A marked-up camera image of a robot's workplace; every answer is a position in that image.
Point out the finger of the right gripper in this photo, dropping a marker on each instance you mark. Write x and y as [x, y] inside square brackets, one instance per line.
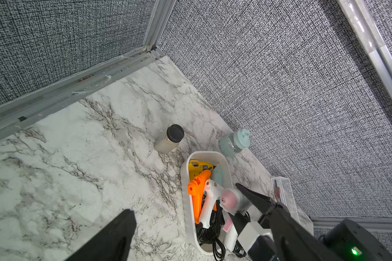
[261, 202]

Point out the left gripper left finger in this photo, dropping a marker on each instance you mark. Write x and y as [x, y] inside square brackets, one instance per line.
[112, 243]

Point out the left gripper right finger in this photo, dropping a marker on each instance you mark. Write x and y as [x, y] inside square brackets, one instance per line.
[293, 242]

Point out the white pink glue gun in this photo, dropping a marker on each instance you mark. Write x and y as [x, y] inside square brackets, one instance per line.
[232, 201]

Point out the white orange glue gun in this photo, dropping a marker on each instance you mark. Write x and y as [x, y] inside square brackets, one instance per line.
[213, 193]

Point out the mint green glue gun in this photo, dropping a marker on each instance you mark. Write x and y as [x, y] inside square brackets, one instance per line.
[217, 175]

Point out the white storage box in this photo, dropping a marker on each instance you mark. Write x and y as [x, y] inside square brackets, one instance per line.
[214, 158]

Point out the yellow glue gun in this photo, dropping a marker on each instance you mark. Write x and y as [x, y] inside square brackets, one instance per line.
[197, 167]

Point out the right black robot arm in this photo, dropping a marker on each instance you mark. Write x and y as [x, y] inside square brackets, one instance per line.
[348, 240]

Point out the clear plastic organizer tray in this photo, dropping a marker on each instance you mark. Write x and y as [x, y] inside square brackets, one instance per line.
[284, 194]

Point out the mint green bottle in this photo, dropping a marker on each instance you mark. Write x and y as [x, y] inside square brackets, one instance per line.
[233, 143]

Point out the small jar black lid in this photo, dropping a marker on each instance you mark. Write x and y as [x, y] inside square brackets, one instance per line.
[169, 140]

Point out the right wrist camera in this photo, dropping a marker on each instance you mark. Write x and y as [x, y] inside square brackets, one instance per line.
[258, 242]

